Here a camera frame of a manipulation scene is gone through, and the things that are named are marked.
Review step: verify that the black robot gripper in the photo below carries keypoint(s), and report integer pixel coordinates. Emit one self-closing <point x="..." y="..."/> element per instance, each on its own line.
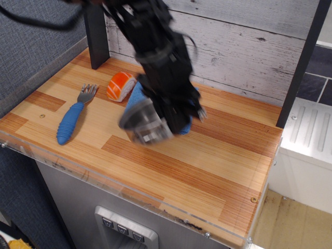
<point x="166" y="81"/>

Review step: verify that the stainless steel pot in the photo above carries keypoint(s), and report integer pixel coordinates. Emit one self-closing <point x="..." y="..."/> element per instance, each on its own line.
<point x="143" y="125"/>

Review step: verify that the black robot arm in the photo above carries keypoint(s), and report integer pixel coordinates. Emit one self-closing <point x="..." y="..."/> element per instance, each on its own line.
<point x="146" y="25"/>

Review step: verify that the blue folded cloth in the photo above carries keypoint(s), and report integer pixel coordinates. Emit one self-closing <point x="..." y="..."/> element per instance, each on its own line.
<point x="137" y="96"/>

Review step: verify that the orange salmon sushi toy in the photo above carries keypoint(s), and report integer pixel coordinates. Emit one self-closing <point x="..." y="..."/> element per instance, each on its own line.
<point x="119" y="86"/>

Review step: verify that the clear acrylic edge guard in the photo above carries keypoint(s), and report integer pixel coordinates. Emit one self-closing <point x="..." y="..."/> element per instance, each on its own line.
<point x="77" y="190"/>

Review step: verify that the silver dispenser panel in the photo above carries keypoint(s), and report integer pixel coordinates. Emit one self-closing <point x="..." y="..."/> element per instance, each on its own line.
<point x="120" y="232"/>

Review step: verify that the white toy sink unit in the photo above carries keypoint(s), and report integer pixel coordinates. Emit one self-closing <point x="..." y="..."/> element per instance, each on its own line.
<point x="302" y="166"/>

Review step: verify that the yellow object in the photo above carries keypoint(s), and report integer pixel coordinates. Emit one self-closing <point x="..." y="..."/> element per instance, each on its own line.
<point x="18" y="244"/>

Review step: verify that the dark left post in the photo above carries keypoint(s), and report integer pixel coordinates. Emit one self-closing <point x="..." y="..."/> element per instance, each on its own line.
<point x="96" y="35"/>

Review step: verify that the dark post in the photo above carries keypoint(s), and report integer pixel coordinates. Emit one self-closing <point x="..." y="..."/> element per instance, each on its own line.
<point x="96" y="35"/>
<point x="308" y="49"/>

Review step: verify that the blue handled fork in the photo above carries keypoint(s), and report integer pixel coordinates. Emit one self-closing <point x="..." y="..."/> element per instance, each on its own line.
<point x="68" y="122"/>

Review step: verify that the dark right post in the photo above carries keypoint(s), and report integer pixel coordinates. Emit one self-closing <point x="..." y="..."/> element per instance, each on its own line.
<point x="308" y="49"/>

